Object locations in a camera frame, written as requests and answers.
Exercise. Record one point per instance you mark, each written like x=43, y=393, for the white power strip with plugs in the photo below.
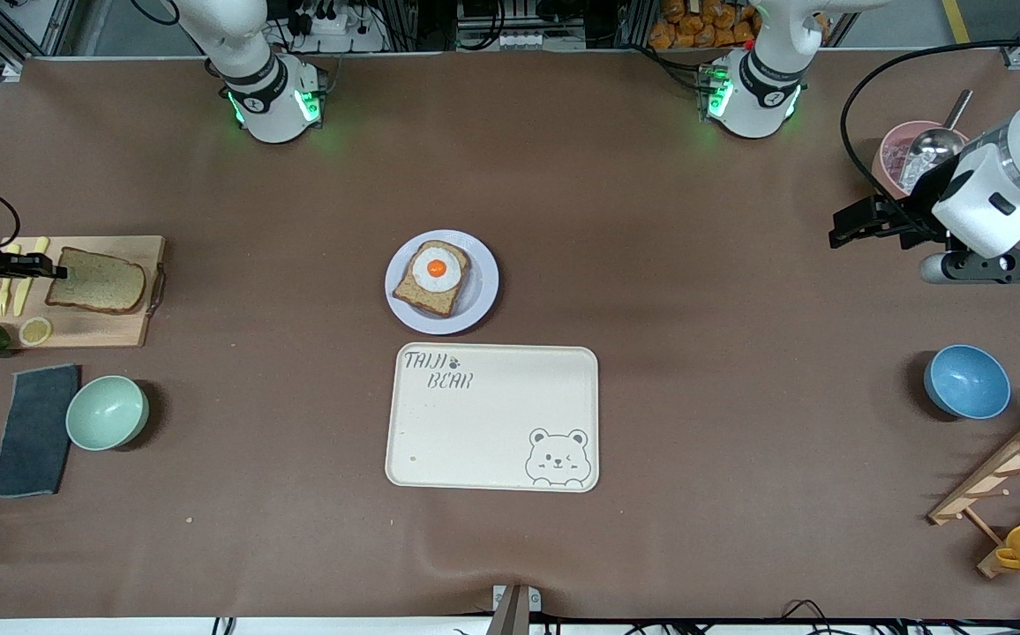
x=333, y=35

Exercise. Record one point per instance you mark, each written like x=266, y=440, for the mint green bowl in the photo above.
x=106, y=413

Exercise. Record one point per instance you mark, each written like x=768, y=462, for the brown table mat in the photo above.
x=651, y=265

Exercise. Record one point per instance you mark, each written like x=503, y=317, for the blue bowl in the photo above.
x=967, y=381

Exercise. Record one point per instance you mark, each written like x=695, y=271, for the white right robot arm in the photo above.
x=267, y=115

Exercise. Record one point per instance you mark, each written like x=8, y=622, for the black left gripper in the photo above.
x=911, y=214

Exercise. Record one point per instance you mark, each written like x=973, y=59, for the fried egg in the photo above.
x=436, y=269

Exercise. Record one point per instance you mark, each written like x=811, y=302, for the aluminium frame strut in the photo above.
x=64, y=22

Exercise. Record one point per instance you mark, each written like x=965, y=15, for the long white power strip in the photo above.
x=519, y=41

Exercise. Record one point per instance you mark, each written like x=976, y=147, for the yellow plastic fork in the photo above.
x=0, y=302

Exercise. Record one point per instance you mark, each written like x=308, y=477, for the metal scoop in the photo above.
x=933, y=143

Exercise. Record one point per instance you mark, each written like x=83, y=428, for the clear crinkled ice pile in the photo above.
x=914, y=168

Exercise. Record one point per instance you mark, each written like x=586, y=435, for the yellow plastic knife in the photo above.
x=23, y=298

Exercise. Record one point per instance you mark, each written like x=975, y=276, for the wooden cutting board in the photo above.
x=95, y=331

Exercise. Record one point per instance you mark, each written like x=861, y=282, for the wooden peg rack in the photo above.
x=1004, y=476

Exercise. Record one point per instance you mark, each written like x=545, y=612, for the pink bowl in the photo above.
x=891, y=168

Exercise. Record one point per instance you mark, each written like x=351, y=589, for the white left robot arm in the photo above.
x=753, y=106

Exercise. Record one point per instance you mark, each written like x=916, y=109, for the brown toast bread slice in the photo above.
x=100, y=284
x=426, y=300

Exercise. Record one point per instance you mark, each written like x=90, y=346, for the cut lemon half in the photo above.
x=35, y=332

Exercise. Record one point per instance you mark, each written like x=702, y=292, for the cream bear print tray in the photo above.
x=483, y=423

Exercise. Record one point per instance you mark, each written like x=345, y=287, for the metal table bracket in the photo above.
x=514, y=613

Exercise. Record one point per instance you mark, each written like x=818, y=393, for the dark grey cloth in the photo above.
x=33, y=432

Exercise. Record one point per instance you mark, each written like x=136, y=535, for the white round plate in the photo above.
x=479, y=300

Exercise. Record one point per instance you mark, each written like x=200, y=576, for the orange snack pile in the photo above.
x=695, y=26

